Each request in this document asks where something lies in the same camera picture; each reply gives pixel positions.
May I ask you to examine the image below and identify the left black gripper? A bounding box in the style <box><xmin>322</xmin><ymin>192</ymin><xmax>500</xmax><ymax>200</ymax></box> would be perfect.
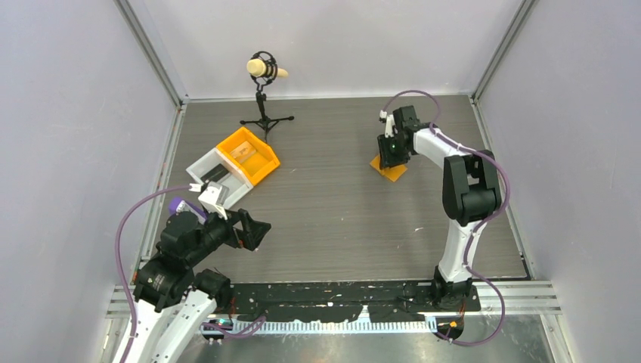
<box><xmin>186</xmin><ymin>202</ymin><xmax>271</xmax><ymax>265</ymax></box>

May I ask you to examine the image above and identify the orange leather card holder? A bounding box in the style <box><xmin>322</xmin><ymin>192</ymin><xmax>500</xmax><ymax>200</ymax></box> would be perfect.
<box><xmin>370</xmin><ymin>154</ymin><xmax>407</xmax><ymax>182</ymax></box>

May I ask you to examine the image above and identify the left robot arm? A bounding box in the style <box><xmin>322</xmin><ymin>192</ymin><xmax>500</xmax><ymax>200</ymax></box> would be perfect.
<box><xmin>114</xmin><ymin>209</ymin><xmax>271</xmax><ymax>362</ymax></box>

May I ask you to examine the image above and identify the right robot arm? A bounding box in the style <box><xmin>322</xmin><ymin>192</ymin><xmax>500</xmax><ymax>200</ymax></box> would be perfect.
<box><xmin>373</xmin><ymin>106</ymin><xmax>502</xmax><ymax>311</ymax></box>

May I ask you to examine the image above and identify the black card in white bin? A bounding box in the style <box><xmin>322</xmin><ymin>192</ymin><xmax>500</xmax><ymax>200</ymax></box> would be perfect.
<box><xmin>201</xmin><ymin>163</ymin><xmax>229</xmax><ymax>183</ymax></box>

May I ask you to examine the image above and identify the card in orange bin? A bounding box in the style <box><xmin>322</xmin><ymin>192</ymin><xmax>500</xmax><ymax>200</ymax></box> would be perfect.
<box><xmin>230</xmin><ymin>141</ymin><xmax>256</xmax><ymax>163</ymax></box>

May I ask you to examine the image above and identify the orange plastic bin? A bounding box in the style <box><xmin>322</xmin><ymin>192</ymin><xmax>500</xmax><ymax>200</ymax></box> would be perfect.
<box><xmin>216</xmin><ymin>126</ymin><xmax>280</xmax><ymax>186</ymax></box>

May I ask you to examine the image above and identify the white plastic bin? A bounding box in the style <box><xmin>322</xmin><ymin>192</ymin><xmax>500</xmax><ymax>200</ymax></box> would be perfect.
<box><xmin>186</xmin><ymin>147</ymin><xmax>253</xmax><ymax>209</ymax></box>

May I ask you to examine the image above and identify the purple plastic bin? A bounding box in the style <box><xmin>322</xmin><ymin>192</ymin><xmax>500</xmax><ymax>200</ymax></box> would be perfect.
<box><xmin>168</xmin><ymin>197</ymin><xmax>206</xmax><ymax>224</ymax></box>

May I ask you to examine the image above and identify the black microphone tripod stand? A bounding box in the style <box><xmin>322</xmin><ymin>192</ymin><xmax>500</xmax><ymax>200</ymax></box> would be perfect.
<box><xmin>239</xmin><ymin>51</ymin><xmax>295</xmax><ymax>142</ymax></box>

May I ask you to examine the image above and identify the beige microphone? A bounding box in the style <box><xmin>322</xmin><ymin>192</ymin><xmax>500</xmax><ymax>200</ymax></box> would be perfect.
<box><xmin>246</xmin><ymin>58</ymin><xmax>289</xmax><ymax>79</ymax></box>

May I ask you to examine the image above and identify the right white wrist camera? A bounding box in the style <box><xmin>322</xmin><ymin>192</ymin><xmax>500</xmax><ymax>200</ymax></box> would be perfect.
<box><xmin>379</xmin><ymin>110</ymin><xmax>395</xmax><ymax>138</ymax></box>

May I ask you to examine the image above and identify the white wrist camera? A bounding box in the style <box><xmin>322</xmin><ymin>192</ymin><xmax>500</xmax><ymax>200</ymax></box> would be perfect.
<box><xmin>379</xmin><ymin>110</ymin><xmax>395</xmax><ymax>138</ymax></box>
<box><xmin>189</xmin><ymin>182</ymin><xmax>229</xmax><ymax>220</ymax></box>

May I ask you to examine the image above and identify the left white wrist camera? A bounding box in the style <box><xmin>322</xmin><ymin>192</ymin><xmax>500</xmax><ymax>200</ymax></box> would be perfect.
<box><xmin>189</xmin><ymin>182</ymin><xmax>229</xmax><ymax>220</ymax></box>

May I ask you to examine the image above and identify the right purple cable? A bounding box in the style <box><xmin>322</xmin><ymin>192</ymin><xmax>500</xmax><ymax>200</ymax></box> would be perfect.
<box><xmin>382</xmin><ymin>90</ymin><xmax>511</xmax><ymax>348</ymax></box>

